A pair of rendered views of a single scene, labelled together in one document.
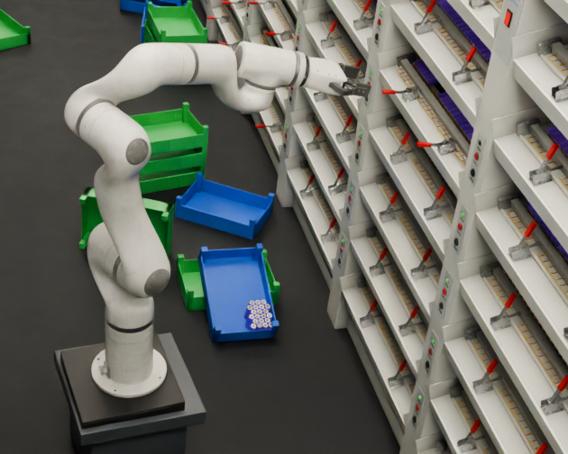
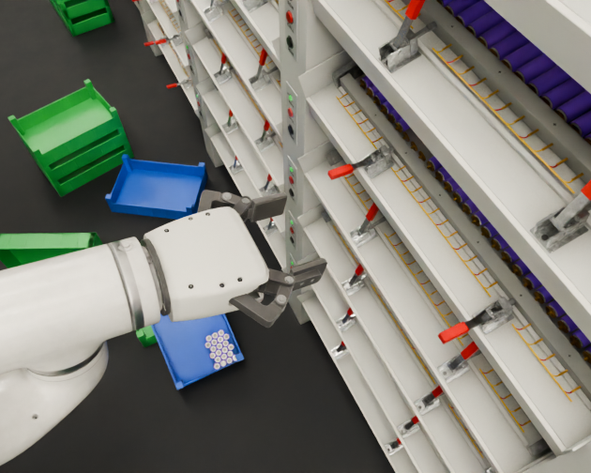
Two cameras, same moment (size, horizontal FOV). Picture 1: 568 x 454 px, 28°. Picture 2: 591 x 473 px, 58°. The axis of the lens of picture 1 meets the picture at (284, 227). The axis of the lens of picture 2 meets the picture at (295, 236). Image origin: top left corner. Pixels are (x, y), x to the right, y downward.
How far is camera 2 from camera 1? 2.30 m
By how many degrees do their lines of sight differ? 24
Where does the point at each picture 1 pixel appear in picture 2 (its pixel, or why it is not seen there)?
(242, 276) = not seen: hidden behind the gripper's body
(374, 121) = (310, 161)
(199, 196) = (132, 177)
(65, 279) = not seen: hidden behind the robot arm
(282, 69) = (94, 329)
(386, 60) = (314, 82)
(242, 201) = (174, 172)
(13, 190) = not seen: outside the picture
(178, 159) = (97, 149)
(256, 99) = (59, 397)
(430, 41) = (427, 90)
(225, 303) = (181, 336)
